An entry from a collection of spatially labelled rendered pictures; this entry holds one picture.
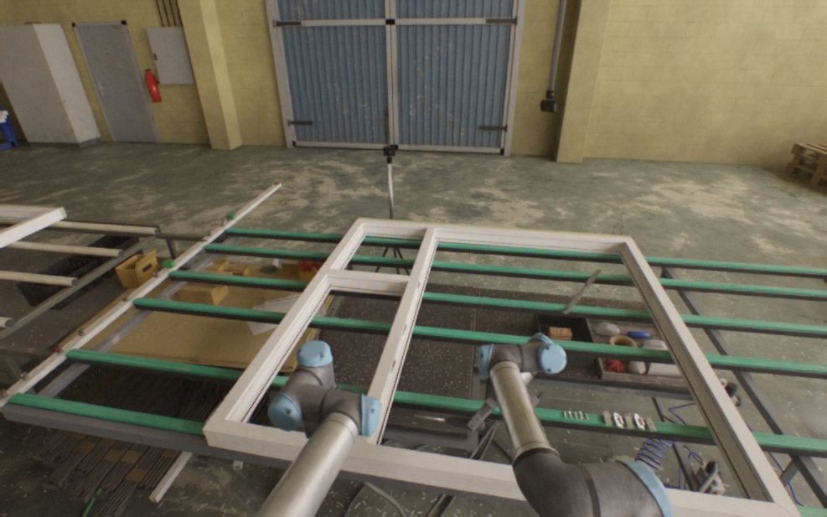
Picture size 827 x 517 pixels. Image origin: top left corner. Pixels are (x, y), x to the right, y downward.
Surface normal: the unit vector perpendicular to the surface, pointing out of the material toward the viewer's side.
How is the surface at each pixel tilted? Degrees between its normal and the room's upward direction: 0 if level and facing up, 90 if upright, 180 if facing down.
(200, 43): 90
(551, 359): 52
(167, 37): 90
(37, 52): 90
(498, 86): 90
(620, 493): 24
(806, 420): 0
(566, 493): 30
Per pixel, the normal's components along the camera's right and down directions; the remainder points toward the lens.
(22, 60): -0.16, 0.48
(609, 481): 0.00, -0.83
